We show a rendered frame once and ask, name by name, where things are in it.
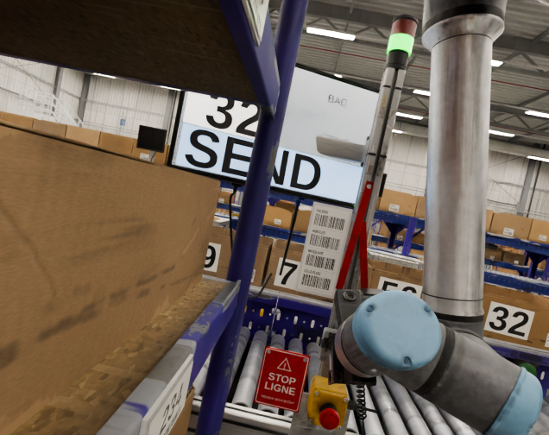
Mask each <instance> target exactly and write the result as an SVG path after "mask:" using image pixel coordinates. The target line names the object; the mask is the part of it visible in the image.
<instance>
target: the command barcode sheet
mask: <svg viewBox="0 0 549 435"><path fill-rule="evenodd" d="M352 212H353V210H352V209H347V208H343V207H339V206H335V205H327V204H322V203H318V202H314V201H313V206H312V213H311V217H310V222H309V226H308V230H307V234H306V241H305V246H304V250H303V255H302V258H301V263H300V270H299V274H298V279H297V283H296V287H295V291H299V292H303V293H310V294H314V295H318V296H322V297H326V298H330V299H334V294H335V291H336V285H337V282H338V275H339V271H340V267H341V263H342V259H343V254H344V247H345V244H346V239H347V235H348V231H349V227H350V221H355V220H356V216H357V215H356V214H353V213H352Z"/></svg>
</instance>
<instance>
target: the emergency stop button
mask: <svg viewBox="0 0 549 435"><path fill-rule="evenodd" d="M339 421H340V417H339V415H338V413H337V411H335V410H334V409H332V408H326V409H324V410H323V411H322V412H321V413H320V415H319V423H320V424H321V425H322V426H323V427H324V428H325V429H326V430H333V429H335V428H337V427H338V424H339Z"/></svg>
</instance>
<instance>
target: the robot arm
mask: <svg viewBox="0 0 549 435"><path fill-rule="evenodd" d="M506 6H507V0H425V4H424V12H423V21H422V44H423V46H424V47H425V48H427V49H428V50H429V51H431V52H432V54H431V78H430V101H429V124H428V147H427V170H426V215H425V239H424V262H423V285H422V299H420V298H419V297H417V296H415V295H414V294H411V293H408V292H404V291H400V290H389V291H385V292H381V293H378V294H376V295H374V296H371V297H370V298H368V299H366V300H365V301H364V302H362V298H361V294H360V292H359V291H358V290H350V289H337V291H336V294H335V298H334V303H335V308H336V314H337V320H338V331H337V333H333V334H331V335H329V336H328V337H324V338H323V339H321V348H325V353H327V354H328V355H329V358H330V370H329V371H328V385H331V384H335V383H338V384H352V385H366V387H371V386H376V377H377V376H378V375H386V376H388V377H389V378H391V379H393V380H394V381H396V382H398V383H400V384H401V385H402V386H404V387H405V388H408V389H409V390H411V391H413V392H415V393H416V394H417V395H419V396H420V397H422V398H424V399H425V400H428V401H429V402H431V403H432V404H433V405H435V406H437V407H439V408H441V409H442V410H444V411H446V412H447V413H449V414H450V415H452V416H453V417H455V418H457V419H459V420H461V421H462V422H464V423H465V424H466V425H468V426H470V427H472V428H474V429H475V430H477V431H479V432H480V433H481V434H482V435H527V434H528V433H529V432H530V431H531V430H532V428H533V425H534V424H535V423H536V421H537V419H538V417H539V415H540V410H541V407H542V401H543V391H542V387H541V385H540V382H539V380H538V379H537V378H536V377H535V376H534V375H532V374H531V373H529V372H527V370H526V369H525V368H524V367H519V366H517V365H515V364H513V363H512V362H510V361H508V360H507V359H505V358H504V357H502V356H500V355H499V354H497V353H496V352H495V351H494V350H493V349H492V348H491V347H490V346H489V345H488V344H487V343H486V342H485V341H484V340H483V327H484V310H483V277H484V254H485V230H486V205H487V181H488V158H489V110H490V87H491V62H492V42H493V41H495V40H496V39H497V38H498V37H499V36H500V35H501V34H502V32H503V30H504V26H505V11H506ZM331 376H332V381H331Z"/></svg>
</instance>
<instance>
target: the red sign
mask: <svg viewBox="0 0 549 435"><path fill-rule="evenodd" d="M310 358H311V356H307V355H303V354H300V353H295V352H292V351H288V350H281V349H277V348H273V347H269V346H266V345H265V350H264V354H263V359H262V366H261V370H260V374H259V379H258V383H257V387H256V395H255V398H254V402H255V403H259V404H263V405H266V406H270V407H276V408H280V409H284V410H288V411H291V412H295V413H298V412H299V410H300V402H301V401H302V402H305V403H307V400H308V395H309V394H308V393H304V392H303V390H304V386H305V381H306V374H307V370H308V366H309V362H310Z"/></svg>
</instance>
